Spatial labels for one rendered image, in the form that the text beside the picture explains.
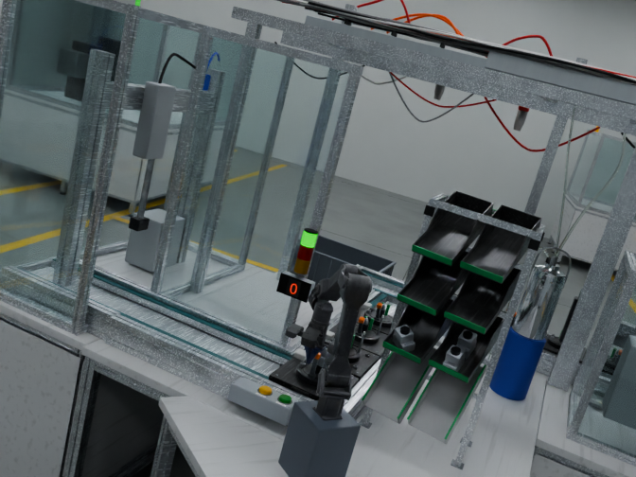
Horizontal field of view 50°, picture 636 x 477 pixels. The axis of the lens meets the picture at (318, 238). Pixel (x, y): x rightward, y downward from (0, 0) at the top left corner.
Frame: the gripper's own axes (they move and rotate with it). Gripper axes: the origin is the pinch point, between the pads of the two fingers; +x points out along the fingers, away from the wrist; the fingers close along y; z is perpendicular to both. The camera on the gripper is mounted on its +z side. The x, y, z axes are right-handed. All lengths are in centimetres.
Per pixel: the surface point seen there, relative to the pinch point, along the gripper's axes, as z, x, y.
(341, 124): -26, -70, -19
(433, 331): -16.8, -15.8, 32.5
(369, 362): -40.6, 12.5, 10.7
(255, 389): 10.5, 13.6, -11.5
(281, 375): -3.3, 12.6, -8.9
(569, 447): -63, 23, 87
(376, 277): -155, 15, -22
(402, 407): -4.7, 7.0, 31.8
